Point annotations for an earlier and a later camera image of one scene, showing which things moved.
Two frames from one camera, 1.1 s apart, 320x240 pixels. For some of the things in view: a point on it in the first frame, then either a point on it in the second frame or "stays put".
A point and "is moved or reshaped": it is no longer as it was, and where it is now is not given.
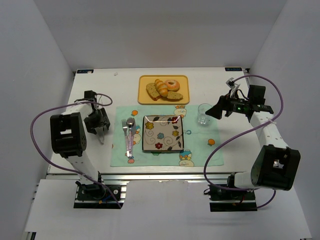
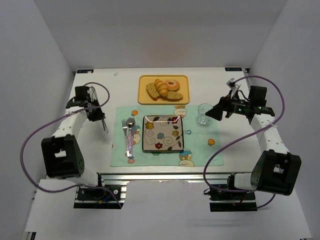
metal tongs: (101, 133) is moved or reshaped
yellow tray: (143, 98) stays put
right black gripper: (222, 106) stays put
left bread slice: (152, 92) stays put
